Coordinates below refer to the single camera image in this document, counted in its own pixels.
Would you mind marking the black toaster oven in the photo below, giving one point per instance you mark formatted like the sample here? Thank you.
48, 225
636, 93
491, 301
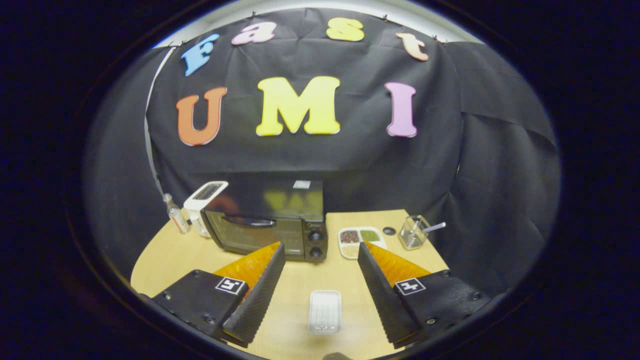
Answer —
300, 200

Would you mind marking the black backdrop cloth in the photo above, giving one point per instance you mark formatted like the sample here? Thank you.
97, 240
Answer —
350, 160

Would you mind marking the white divided dish with beans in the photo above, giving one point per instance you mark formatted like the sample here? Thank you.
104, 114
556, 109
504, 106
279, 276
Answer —
352, 237

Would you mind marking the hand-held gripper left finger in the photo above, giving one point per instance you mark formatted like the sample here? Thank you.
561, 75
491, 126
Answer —
260, 300

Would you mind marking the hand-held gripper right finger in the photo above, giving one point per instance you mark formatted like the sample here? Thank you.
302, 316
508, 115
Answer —
385, 300

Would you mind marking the white pop-up toaster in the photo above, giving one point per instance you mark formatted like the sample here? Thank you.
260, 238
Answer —
197, 210

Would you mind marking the black round table grommet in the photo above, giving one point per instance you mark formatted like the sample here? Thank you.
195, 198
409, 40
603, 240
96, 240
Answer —
389, 231

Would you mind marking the clear bottle with orange label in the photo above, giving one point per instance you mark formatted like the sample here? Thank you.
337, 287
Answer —
176, 217

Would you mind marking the white plastic tray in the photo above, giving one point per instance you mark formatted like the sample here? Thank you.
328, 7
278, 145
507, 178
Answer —
325, 312

